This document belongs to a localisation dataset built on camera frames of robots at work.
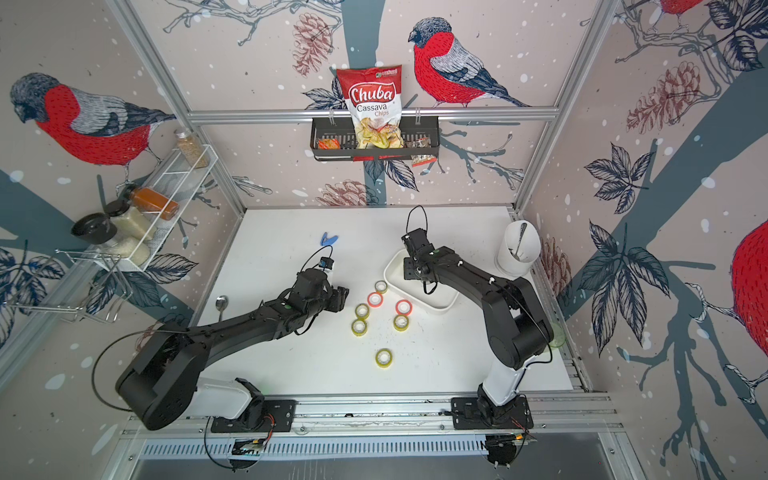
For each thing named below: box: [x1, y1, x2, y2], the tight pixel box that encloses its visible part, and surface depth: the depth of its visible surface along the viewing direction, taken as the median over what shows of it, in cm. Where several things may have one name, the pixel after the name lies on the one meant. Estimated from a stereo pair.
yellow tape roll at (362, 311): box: [354, 303, 370, 320], surface depth 94 cm
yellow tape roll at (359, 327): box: [351, 318, 368, 337], surface depth 90 cm
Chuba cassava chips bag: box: [336, 65, 405, 149], surface depth 84 cm
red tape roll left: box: [368, 292, 384, 308], surface depth 97 cm
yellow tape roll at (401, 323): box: [393, 315, 410, 332], surface depth 91 cm
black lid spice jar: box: [71, 213, 118, 244], surface depth 60 cm
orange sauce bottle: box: [123, 184, 180, 220], surface depth 73 cm
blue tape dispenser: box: [320, 232, 339, 246], surface depth 112 cm
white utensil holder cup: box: [495, 220, 541, 277], surface depth 96 cm
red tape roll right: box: [395, 299, 413, 316], surface depth 95 cm
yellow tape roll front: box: [375, 348, 393, 369], surface depth 84 cm
